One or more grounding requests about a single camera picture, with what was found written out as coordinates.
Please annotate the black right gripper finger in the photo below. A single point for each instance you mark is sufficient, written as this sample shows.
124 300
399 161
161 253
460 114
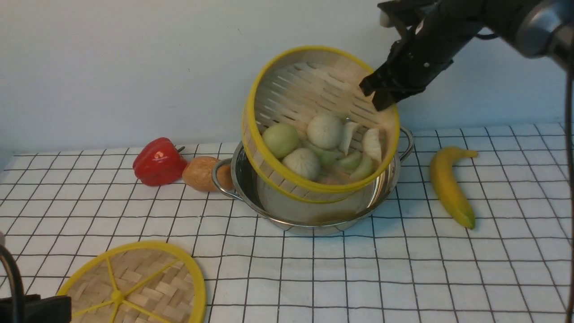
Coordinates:
381 88

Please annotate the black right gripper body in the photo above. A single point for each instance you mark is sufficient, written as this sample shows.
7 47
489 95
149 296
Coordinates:
431 32

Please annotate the bamboo steamer basket yellow rim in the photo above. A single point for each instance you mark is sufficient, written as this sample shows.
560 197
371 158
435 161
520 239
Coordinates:
293 88

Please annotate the bamboo steamer lid yellow rim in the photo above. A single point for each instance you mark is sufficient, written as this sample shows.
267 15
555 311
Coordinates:
141 282

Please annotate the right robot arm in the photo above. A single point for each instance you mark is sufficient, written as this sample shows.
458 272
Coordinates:
533 28

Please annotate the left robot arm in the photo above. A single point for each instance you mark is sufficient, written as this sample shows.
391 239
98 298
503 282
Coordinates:
32 308

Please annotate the stainless steel pot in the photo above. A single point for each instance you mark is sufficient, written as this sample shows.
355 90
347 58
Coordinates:
236 178

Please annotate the white dumpling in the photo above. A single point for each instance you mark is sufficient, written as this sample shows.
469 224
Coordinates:
371 144

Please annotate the white round bun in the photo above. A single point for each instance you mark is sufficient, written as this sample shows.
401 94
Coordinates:
303 162
325 131

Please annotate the green dumpling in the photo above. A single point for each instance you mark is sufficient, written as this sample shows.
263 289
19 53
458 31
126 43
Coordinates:
365 168

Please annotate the yellow banana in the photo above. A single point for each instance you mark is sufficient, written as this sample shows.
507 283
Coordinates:
446 187

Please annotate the green round bun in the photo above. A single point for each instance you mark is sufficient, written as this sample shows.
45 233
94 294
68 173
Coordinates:
281 139

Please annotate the checkered white tablecloth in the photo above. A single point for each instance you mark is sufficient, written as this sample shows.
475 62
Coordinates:
409 262

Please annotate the brown potato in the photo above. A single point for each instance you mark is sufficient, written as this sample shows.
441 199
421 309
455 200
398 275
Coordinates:
198 174

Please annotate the red bell pepper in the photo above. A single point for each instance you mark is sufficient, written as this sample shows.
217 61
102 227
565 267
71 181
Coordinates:
159 163

